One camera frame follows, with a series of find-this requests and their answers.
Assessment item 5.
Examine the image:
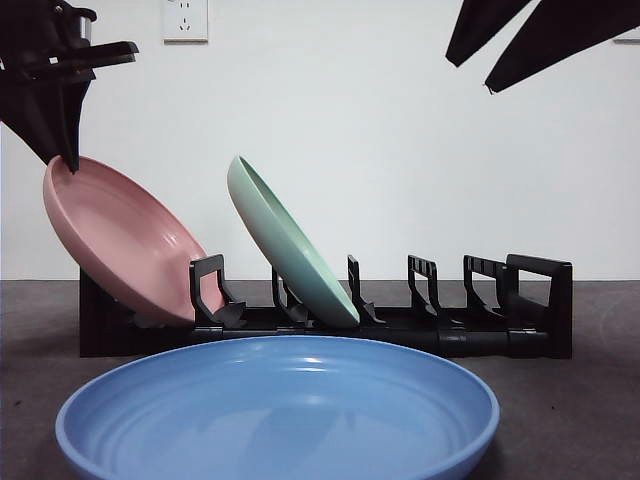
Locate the blue plate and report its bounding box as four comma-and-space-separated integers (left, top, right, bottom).
54, 335, 501, 480

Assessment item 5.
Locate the pink plate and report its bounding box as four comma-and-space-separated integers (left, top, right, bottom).
43, 155, 222, 325

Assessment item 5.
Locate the green plate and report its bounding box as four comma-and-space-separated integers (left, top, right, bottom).
227, 154, 361, 329

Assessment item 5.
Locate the black plate rack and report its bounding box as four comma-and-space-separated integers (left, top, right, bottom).
79, 253, 575, 361

